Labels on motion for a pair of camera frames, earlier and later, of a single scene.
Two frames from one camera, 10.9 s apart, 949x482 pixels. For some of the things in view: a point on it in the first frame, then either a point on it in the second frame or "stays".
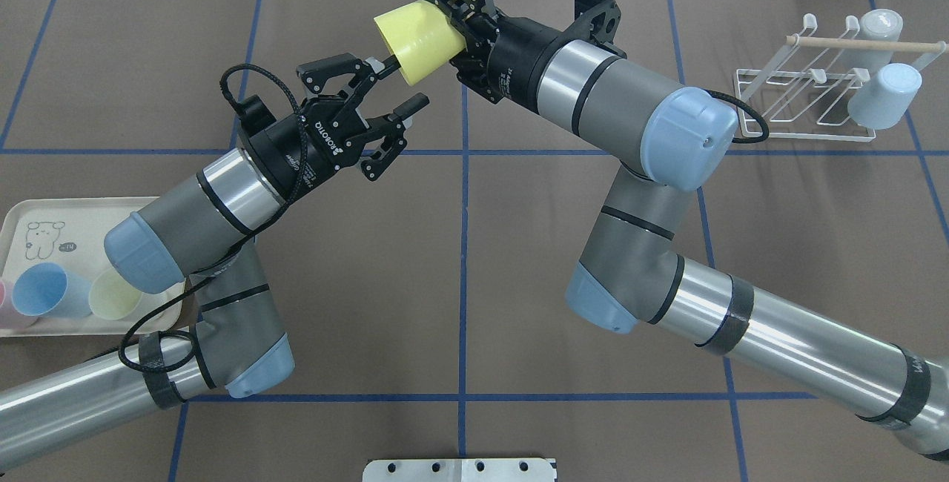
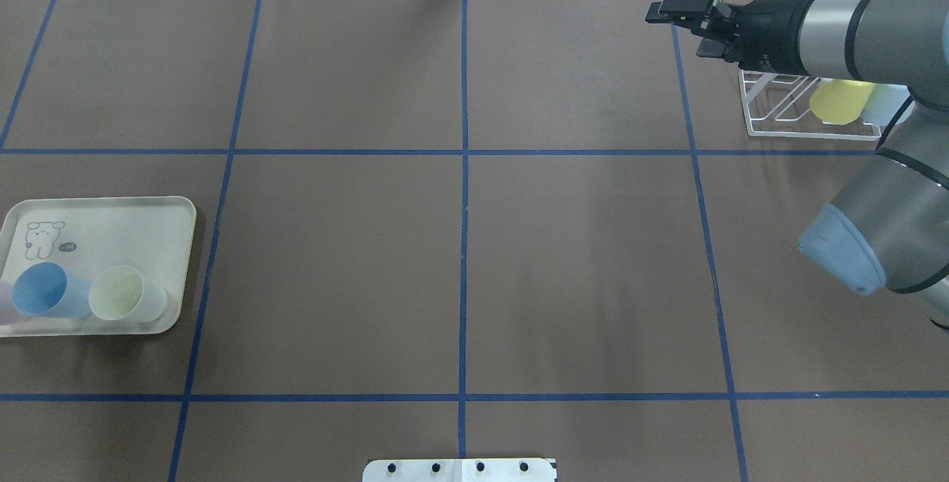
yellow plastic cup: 421,37 -> 839,101
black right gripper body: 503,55 -> 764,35
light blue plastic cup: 884,102 stays
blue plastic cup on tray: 45,288 stays
